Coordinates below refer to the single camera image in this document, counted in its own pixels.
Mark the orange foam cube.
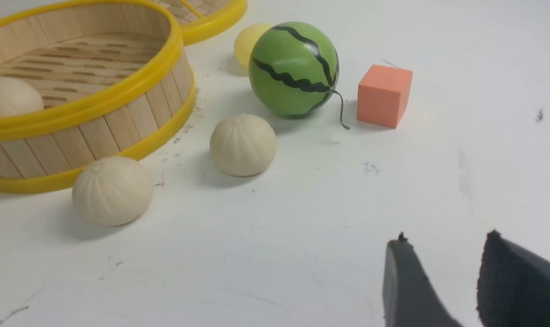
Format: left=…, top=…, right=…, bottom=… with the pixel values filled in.
left=356, top=64, right=414, bottom=129

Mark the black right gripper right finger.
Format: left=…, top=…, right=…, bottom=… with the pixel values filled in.
left=477, top=230, right=550, bottom=327

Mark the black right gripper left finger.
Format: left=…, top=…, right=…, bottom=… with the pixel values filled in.
left=383, top=233, right=461, bottom=327

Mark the green toy watermelon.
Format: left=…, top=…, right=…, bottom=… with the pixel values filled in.
left=248, top=21, right=340, bottom=118

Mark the bamboo steamer tray yellow rim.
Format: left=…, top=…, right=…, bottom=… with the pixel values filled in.
left=0, top=0, right=196, bottom=194

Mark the woven bamboo steamer lid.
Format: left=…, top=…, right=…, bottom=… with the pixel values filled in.
left=153, top=0, right=248, bottom=45

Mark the white pleated bun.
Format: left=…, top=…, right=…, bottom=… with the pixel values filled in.
left=72, top=157, right=155, bottom=226
left=0, top=77, right=45, bottom=118
left=209, top=114, right=277, bottom=177

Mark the yellow bun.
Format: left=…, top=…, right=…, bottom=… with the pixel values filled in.
left=234, top=23, right=273, bottom=72

